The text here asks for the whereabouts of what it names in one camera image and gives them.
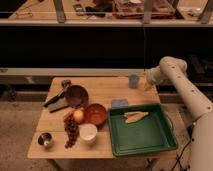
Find bunch of dark grapes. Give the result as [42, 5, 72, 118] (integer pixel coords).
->
[64, 116, 79, 148]

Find orange bowl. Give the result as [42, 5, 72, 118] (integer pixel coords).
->
[84, 104, 107, 126]

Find black cable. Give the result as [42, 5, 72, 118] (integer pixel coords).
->
[170, 123, 198, 171]

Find red tray on shelf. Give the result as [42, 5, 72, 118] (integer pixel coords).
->
[113, 0, 175, 18]

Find blue sponge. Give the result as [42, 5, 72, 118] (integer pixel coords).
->
[111, 99, 128, 108]

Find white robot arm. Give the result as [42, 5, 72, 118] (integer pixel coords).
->
[145, 56, 213, 171]

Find blue plastic cup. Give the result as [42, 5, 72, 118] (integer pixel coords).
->
[129, 75, 139, 89]

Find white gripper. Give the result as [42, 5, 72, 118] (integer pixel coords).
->
[144, 67, 162, 91]

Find wooden table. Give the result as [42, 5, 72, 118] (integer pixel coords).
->
[27, 76, 188, 171]

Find green plastic tray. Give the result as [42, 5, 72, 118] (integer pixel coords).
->
[108, 104, 178, 157]

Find white cup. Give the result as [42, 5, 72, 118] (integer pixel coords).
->
[79, 123, 98, 144]

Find yellow red apple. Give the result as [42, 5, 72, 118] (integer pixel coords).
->
[73, 110, 84, 123]

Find black handled brush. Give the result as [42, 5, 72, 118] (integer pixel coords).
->
[44, 80, 71, 107]

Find small metal cup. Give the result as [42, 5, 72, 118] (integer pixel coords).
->
[38, 132, 53, 148]

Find yellow banana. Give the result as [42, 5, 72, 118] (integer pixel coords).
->
[124, 111, 148, 124]

